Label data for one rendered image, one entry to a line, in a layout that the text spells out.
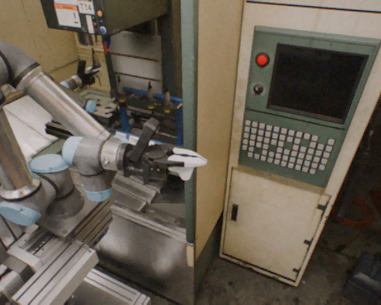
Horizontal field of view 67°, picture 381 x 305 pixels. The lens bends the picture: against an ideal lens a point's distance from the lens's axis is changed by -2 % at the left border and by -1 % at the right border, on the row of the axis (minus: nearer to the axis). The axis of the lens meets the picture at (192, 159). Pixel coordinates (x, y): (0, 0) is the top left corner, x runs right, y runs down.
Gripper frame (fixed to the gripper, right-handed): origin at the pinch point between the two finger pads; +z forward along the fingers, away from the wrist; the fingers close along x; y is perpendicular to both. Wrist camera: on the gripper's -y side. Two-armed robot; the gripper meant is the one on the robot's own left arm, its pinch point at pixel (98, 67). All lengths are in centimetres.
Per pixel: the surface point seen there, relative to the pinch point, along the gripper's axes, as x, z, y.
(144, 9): 32, 14, -36
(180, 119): 67, -10, 19
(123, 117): 23.8, -10.2, 27.9
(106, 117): 10.1, -11.6, 30.5
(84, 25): 17.2, -21.4, -32.9
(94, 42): 6.5, -5.6, -18.8
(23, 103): -94, -1, 47
